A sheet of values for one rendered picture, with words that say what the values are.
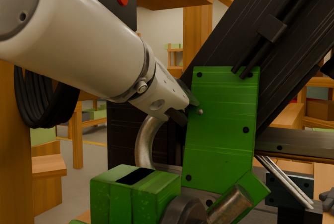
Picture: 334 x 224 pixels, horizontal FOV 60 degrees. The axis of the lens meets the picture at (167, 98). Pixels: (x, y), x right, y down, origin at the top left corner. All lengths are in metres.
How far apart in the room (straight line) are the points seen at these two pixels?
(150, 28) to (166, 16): 0.77
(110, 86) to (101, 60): 0.04
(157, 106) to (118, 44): 0.13
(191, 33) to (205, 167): 0.92
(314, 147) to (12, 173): 0.53
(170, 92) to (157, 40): 10.56
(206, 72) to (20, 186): 0.38
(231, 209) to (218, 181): 0.06
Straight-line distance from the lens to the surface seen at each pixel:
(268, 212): 0.84
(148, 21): 11.21
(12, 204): 0.59
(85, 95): 0.80
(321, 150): 0.59
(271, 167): 0.62
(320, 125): 3.48
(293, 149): 0.59
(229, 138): 0.48
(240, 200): 0.44
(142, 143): 0.51
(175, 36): 10.57
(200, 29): 1.32
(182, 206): 0.25
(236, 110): 0.48
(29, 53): 0.23
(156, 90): 0.34
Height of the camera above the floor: 1.26
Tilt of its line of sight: 6 degrees down
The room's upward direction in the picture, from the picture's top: straight up
